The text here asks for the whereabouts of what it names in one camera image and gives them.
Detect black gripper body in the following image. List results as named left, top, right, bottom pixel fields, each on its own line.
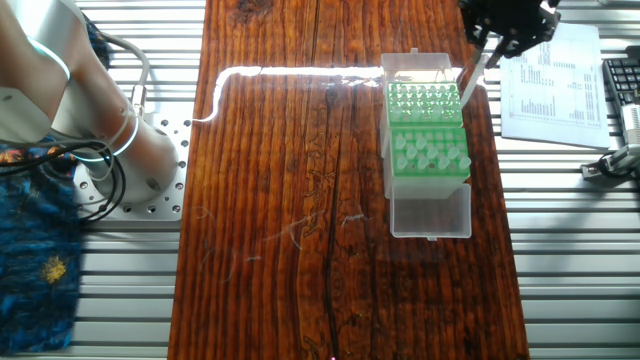
left=467, top=0, right=561, bottom=39

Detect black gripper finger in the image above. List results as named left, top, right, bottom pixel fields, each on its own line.
left=458, top=0, right=494, bottom=64
left=484, top=19, right=560, bottom=70

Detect printed white paper sheet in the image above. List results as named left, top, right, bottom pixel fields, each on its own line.
left=499, top=22, right=612, bottom=150

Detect black keyboard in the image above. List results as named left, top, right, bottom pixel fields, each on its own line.
left=601, top=57, right=640, bottom=136

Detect brown wooden board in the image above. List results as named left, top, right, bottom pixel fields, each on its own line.
left=167, top=0, right=531, bottom=360

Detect blue painted cloth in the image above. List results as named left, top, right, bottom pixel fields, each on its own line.
left=0, top=12, right=112, bottom=355

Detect aluminium post with foot bracket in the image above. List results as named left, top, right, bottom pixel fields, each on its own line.
left=580, top=142, right=640, bottom=182

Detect grey base cable with connector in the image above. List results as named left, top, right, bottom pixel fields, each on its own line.
left=102, top=33, right=152, bottom=117

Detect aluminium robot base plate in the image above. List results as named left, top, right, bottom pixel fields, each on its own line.
left=73, top=113, right=190, bottom=223

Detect black base cable loops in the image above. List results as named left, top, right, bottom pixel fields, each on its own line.
left=0, top=138, right=129, bottom=222

